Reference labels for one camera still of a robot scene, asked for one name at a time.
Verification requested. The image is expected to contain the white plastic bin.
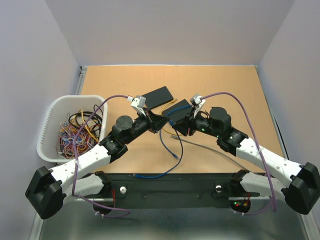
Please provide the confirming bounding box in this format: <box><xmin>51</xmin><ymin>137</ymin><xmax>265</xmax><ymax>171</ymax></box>
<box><xmin>36</xmin><ymin>95</ymin><xmax>105</xmax><ymax>164</ymax></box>

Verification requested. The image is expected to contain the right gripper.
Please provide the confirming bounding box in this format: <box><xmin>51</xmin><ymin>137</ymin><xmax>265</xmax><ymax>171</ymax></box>
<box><xmin>170</xmin><ymin>106</ymin><xmax>221</xmax><ymax>138</ymax></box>

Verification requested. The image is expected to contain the grey ethernet cable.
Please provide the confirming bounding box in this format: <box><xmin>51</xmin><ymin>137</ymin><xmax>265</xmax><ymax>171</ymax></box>
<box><xmin>169</xmin><ymin>134</ymin><xmax>248</xmax><ymax>170</ymax></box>

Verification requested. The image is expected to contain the purple camera cable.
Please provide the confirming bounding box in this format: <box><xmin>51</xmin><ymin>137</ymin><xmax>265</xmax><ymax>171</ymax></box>
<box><xmin>202</xmin><ymin>91</ymin><xmax>278</xmax><ymax>216</ymax></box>
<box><xmin>71</xmin><ymin>94</ymin><xmax>131</xmax><ymax>218</ymax></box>

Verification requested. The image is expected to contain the yellow ethernet cable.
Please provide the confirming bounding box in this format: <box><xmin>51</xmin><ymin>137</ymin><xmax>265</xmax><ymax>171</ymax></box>
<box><xmin>161</xmin><ymin>99</ymin><xmax>178</xmax><ymax>136</ymax></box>

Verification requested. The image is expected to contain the blue ethernet cable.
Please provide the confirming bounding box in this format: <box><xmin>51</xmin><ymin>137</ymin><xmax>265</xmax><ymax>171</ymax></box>
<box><xmin>132</xmin><ymin>104</ymin><xmax>195</xmax><ymax>179</ymax></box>

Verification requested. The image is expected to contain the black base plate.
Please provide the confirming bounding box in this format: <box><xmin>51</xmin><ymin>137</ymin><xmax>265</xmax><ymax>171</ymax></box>
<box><xmin>88</xmin><ymin>171</ymin><xmax>258</xmax><ymax>213</ymax></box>

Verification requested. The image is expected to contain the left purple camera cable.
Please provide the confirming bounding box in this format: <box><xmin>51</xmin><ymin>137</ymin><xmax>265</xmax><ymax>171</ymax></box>
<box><xmin>71</xmin><ymin>94</ymin><xmax>131</xmax><ymax>218</ymax></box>

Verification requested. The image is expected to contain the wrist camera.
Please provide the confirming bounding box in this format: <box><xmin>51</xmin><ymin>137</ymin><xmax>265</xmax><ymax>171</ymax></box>
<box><xmin>127</xmin><ymin>95</ymin><xmax>146</xmax><ymax>115</ymax></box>
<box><xmin>190</xmin><ymin>93</ymin><xmax>206</xmax><ymax>111</ymax></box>

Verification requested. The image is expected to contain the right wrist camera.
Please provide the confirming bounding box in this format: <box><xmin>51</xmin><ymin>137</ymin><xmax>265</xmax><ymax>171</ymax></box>
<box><xmin>190</xmin><ymin>93</ymin><xmax>206</xmax><ymax>111</ymax></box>

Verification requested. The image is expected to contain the far black network switch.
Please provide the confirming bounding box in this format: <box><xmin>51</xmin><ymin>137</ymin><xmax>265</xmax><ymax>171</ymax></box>
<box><xmin>142</xmin><ymin>86</ymin><xmax>174</xmax><ymax>110</ymax></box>

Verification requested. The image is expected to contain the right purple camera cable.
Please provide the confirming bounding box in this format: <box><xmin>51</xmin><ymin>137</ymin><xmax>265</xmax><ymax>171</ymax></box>
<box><xmin>202</xmin><ymin>91</ymin><xmax>278</xmax><ymax>216</ymax></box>

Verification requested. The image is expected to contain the aluminium frame rail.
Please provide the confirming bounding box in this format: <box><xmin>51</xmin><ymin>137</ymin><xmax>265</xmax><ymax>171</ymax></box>
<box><xmin>30</xmin><ymin>65</ymin><xmax>319</xmax><ymax>240</ymax></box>

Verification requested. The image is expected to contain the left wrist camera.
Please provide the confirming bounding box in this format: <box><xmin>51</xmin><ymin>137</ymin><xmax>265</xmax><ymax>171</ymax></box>
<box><xmin>127</xmin><ymin>95</ymin><xmax>146</xmax><ymax>115</ymax></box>

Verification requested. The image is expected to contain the near black network switch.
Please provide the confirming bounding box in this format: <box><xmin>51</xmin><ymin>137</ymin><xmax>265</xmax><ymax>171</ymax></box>
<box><xmin>162</xmin><ymin>99</ymin><xmax>192</xmax><ymax>126</ymax></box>

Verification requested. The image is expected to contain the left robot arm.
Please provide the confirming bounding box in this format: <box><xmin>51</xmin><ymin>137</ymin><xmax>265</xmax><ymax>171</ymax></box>
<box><xmin>25</xmin><ymin>108</ymin><xmax>170</xmax><ymax>220</ymax></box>

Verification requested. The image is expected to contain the black network switch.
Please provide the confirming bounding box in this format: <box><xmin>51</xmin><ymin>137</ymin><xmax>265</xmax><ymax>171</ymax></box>
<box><xmin>162</xmin><ymin>99</ymin><xmax>192</xmax><ymax>126</ymax></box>
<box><xmin>142</xmin><ymin>86</ymin><xmax>174</xmax><ymax>110</ymax></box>

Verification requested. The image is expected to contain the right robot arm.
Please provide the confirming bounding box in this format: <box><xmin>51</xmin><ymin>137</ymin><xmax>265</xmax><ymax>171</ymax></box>
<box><xmin>172</xmin><ymin>107</ymin><xmax>320</xmax><ymax>215</ymax></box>

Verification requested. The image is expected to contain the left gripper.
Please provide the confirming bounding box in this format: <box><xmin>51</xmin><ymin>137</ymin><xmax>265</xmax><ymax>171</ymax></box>
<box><xmin>123</xmin><ymin>107</ymin><xmax>170</xmax><ymax>145</ymax></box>

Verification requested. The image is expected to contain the tangled wire bundle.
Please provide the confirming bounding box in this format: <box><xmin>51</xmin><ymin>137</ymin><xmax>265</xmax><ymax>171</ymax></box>
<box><xmin>54</xmin><ymin>103</ymin><xmax>105</xmax><ymax>160</ymax></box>

